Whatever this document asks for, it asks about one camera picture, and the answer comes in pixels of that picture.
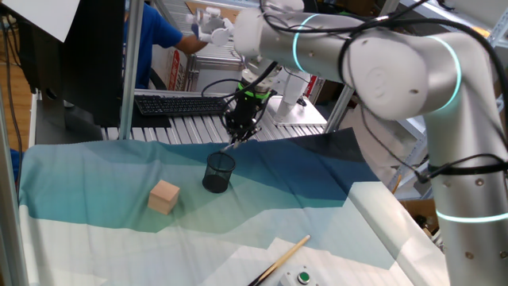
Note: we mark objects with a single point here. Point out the black office chair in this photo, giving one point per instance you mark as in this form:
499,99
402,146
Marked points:
156,79

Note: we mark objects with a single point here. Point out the white foam packing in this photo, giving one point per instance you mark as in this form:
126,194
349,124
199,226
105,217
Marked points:
373,159

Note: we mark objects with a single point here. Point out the person's bare forearm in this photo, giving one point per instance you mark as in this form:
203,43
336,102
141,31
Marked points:
190,43

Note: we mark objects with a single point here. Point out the light wooden cube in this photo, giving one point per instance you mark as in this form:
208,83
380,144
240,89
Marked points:
163,197

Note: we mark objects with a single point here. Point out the person in blue shirt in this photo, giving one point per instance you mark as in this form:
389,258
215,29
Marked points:
158,35

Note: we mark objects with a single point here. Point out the white carton red print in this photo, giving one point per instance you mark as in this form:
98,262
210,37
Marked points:
164,67

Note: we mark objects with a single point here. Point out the blue fabric bundle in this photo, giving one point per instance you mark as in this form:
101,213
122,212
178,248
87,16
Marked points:
16,167

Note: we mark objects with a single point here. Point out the white paper sheet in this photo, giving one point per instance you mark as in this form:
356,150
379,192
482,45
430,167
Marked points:
43,16

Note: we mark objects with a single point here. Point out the wooden black cue stick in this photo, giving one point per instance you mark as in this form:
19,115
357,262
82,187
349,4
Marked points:
279,261

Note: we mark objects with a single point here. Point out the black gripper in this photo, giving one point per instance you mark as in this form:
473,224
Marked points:
246,115

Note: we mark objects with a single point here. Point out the black silver pen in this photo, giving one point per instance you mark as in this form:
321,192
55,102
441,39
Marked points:
227,148

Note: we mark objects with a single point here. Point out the grey monitor stand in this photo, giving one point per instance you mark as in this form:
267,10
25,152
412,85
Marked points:
71,127

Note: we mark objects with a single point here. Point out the black keyboard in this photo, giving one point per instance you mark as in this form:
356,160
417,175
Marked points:
178,105

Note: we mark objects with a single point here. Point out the aluminium frame post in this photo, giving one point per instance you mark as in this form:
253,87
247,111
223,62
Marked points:
10,222
131,67

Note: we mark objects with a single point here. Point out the brown cardboard box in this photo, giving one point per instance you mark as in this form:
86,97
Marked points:
416,206

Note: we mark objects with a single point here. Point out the black desk mat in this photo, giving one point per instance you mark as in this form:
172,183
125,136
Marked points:
151,121

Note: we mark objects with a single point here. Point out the black computer monitor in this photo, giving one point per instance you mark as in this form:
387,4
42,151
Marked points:
91,59

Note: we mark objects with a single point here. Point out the blue green white tablecloth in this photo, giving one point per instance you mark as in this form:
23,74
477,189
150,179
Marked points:
119,254

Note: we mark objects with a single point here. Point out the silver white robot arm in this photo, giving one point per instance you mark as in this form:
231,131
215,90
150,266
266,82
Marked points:
389,75

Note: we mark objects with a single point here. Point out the white box green button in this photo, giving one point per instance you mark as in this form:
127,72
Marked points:
297,278

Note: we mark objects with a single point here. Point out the black mesh pen holder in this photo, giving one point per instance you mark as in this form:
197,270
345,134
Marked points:
216,180

